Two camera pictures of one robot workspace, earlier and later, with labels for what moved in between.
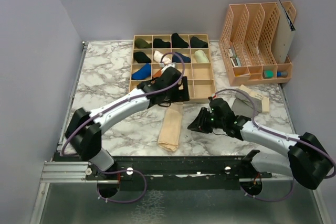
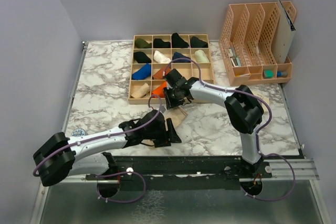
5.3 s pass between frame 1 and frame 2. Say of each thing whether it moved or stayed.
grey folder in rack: stayed
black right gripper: moved
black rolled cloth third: stayed
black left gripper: moved
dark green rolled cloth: stayed
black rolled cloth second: stayed
